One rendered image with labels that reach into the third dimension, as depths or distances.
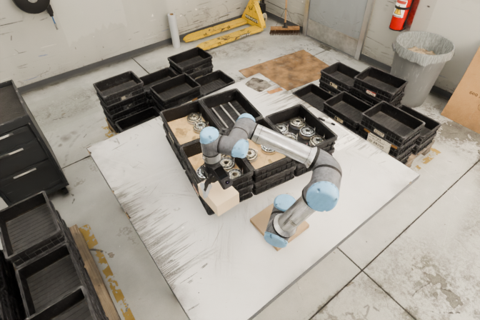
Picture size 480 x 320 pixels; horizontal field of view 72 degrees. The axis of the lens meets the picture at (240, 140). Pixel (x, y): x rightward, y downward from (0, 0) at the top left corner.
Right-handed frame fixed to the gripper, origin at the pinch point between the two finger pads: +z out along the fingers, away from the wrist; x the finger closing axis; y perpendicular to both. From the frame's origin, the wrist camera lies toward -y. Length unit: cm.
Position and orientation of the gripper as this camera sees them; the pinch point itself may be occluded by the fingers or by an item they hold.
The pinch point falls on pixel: (218, 191)
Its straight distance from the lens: 153.8
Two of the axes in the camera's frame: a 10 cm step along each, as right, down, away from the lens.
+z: 0.3, 7.4, 6.7
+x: -8.0, 4.3, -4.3
